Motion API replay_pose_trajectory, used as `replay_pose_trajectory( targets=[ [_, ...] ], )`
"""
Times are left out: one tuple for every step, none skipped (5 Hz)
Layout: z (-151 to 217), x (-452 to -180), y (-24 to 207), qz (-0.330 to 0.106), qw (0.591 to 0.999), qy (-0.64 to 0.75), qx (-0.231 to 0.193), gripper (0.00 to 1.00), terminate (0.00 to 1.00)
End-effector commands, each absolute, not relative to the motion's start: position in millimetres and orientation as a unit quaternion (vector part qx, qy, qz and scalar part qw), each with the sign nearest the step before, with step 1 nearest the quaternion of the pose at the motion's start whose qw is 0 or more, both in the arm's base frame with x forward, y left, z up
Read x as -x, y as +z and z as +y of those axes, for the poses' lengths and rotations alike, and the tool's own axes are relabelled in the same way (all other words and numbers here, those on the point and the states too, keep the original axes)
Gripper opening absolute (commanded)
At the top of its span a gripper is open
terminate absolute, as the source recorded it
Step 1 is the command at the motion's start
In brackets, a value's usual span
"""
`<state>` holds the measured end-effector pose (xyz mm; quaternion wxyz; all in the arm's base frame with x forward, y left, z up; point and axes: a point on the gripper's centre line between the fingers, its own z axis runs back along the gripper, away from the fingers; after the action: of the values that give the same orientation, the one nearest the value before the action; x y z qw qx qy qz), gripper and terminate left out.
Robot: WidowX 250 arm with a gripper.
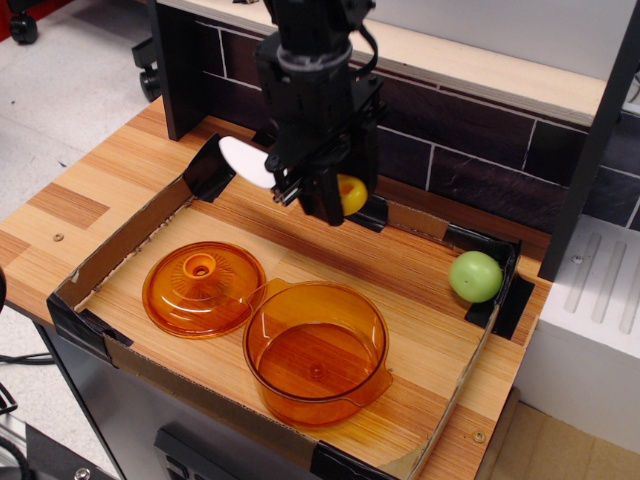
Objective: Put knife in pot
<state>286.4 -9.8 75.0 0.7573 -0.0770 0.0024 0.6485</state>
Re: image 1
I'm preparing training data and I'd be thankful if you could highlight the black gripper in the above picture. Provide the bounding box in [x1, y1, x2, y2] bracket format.
[254, 34, 384, 226]

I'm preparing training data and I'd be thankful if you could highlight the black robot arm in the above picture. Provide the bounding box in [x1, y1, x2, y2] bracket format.
[254, 1, 388, 232]

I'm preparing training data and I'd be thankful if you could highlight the orange transparent plastic pot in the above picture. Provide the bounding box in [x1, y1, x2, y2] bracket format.
[243, 279, 393, 426]

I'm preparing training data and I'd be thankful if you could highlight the orange transparent pot lid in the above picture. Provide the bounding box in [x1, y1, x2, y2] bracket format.
[142, 241, 266, 339]

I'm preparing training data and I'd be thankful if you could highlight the cardboard fence with black tape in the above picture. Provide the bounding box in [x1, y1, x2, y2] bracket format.
[47, 136, 546, 479]

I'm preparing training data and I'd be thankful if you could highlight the dark brick backsplash panel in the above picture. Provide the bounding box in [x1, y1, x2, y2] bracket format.
[195, 20, 640, 234]

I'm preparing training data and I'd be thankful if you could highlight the green toy apple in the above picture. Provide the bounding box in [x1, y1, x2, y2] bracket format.
[449, 251, 503, 303]

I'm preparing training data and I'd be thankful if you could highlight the black chair caster base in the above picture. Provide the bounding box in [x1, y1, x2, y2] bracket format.
[131, 37, 161, 102]

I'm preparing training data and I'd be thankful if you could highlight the white toy sink block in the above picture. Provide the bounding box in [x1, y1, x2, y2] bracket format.
[515, 216, 639, 452]

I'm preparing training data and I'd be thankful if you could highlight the black caster wheel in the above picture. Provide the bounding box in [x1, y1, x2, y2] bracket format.
[9, 12, 38, 45]

